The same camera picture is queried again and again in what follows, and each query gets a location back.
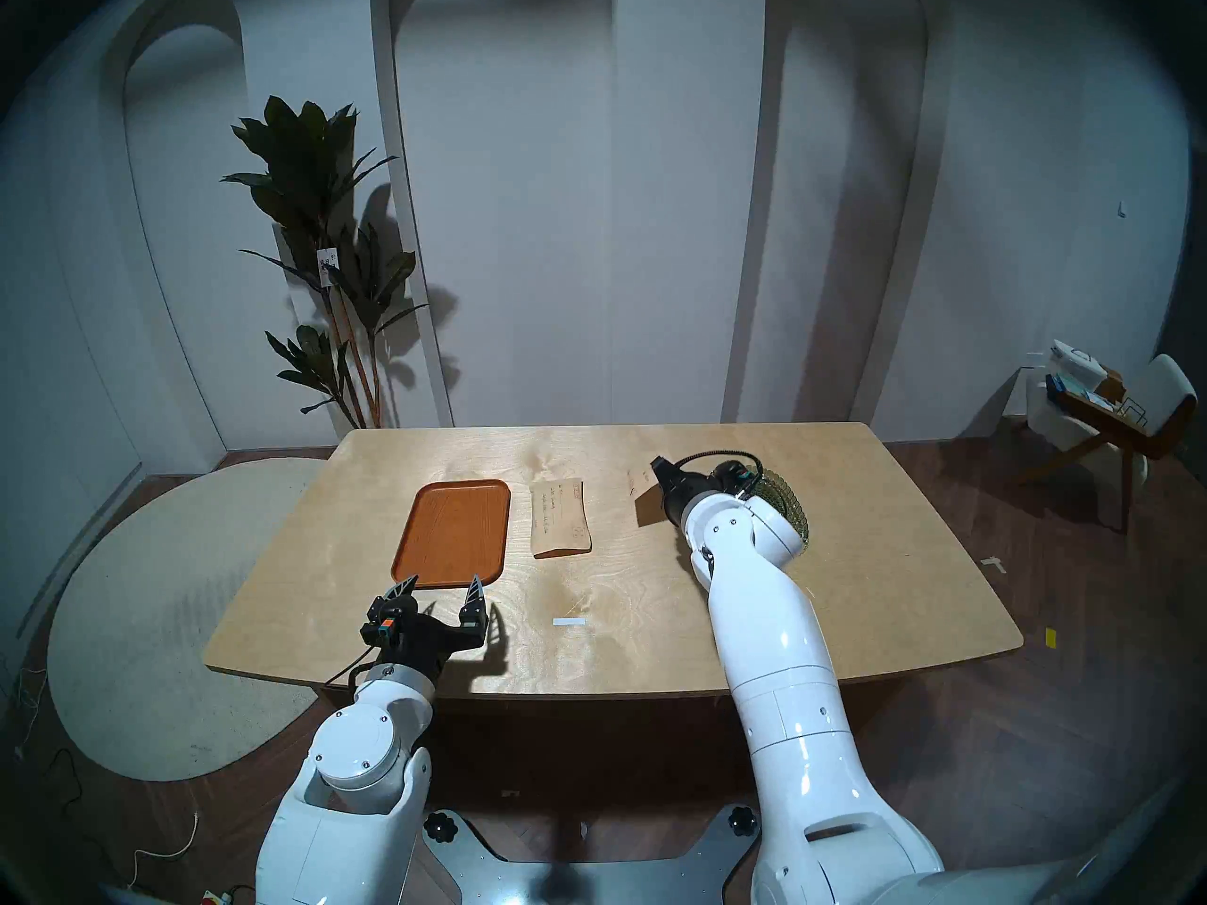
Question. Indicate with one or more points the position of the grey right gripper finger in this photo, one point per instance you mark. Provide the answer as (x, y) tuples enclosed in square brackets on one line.
[(660, 468)]

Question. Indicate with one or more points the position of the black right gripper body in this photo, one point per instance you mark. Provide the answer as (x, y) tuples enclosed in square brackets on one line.
[(686, 493)]

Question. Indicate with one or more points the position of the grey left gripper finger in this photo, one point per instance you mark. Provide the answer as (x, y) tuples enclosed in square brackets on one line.
[(402, 587), (474, 600)]

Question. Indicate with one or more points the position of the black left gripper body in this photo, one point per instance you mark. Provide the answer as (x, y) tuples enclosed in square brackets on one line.
[(424, 634)]

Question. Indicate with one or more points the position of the kraft envelope with handwritten address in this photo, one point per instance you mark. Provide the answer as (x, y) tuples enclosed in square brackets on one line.
[(630, 484)]

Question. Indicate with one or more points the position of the kraft envelope with red stamp box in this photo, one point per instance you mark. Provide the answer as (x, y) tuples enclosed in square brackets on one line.
[(560, 518)]

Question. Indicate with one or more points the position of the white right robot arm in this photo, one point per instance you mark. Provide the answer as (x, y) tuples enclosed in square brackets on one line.
[(773, 620)]

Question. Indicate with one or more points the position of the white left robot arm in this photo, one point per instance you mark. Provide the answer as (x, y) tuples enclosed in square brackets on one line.
[(363, 752)]

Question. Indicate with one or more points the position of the orange wooden tray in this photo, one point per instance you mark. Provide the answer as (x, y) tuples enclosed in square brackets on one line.
[(453, 534)]

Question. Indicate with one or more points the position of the green glass tray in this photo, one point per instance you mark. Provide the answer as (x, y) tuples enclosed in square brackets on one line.
[(794, 512)]

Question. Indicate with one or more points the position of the dark wooden table base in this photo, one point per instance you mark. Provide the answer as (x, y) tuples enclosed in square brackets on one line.
[(575, 733)]

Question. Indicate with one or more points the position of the black star knob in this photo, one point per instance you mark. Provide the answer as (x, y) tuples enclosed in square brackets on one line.
[(439, 828), (745, 818)]

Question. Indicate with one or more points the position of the oval beige rug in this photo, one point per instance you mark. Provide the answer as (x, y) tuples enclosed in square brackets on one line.
[(141, 620)]

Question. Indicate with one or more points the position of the white plant tag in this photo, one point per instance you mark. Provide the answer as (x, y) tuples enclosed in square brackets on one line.
[(328, 267)]

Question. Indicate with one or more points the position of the blue item on armchair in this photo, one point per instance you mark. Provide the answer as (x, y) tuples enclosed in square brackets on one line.
[(1056, 386)]

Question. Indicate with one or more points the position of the white box on armchair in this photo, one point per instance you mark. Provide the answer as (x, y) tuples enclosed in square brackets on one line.
[(1077, 361)]

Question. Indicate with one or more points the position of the tall dark green plant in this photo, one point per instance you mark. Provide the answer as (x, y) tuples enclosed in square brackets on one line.
[(306, 168)]

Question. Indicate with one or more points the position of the white wooden armchair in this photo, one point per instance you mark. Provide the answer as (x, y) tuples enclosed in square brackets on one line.
[(1155, 394)]

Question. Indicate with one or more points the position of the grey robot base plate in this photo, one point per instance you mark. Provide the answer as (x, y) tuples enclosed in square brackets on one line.
[(585, 880)]

